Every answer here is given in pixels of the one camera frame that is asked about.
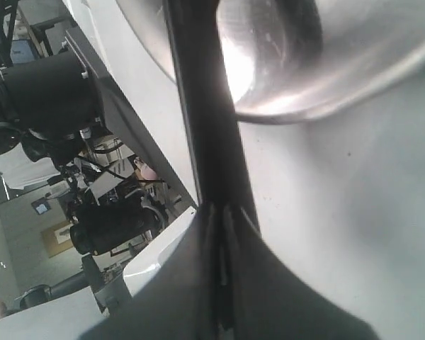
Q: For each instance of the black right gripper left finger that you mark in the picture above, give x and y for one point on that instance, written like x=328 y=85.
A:
x=179 y=302

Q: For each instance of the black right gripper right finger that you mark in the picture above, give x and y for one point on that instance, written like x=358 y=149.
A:
x=270 y=301

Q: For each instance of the black handled knife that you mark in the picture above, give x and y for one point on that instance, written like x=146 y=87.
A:
x=215 y=145

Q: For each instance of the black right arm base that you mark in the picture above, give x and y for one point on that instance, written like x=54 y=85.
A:
x=99 y=229

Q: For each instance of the round stainless steel plate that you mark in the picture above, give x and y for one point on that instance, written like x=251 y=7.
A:
x=281 y=62

